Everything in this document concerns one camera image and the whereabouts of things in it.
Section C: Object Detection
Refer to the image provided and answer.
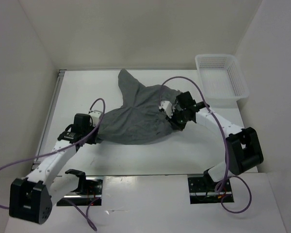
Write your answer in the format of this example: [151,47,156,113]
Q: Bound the grey shorts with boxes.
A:
[97,69,180,145]

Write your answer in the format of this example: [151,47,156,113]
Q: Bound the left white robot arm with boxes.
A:
[9,110,104,224]

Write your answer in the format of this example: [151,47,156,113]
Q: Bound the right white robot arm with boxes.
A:
[159,92,264,191]

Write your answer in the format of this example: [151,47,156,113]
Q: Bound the white plastic basket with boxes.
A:
[195,54,249,106]

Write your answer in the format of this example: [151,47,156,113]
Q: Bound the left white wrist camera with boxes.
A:
[88,110,102,127]

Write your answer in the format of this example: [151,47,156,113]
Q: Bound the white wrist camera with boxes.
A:
[159,100,175,119]
[88,110,102,127]

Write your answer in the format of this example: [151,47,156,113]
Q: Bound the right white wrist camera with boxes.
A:
[159,100,175,119]

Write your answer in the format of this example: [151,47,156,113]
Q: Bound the aluminium table edge rail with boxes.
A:
[31,69,66,171]

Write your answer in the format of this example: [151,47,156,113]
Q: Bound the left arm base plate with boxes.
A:
[56,176,103,206]

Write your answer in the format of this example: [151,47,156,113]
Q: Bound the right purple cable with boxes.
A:
[159,76,252,214]

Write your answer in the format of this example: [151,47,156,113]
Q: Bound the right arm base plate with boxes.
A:
[187,174,234,204]

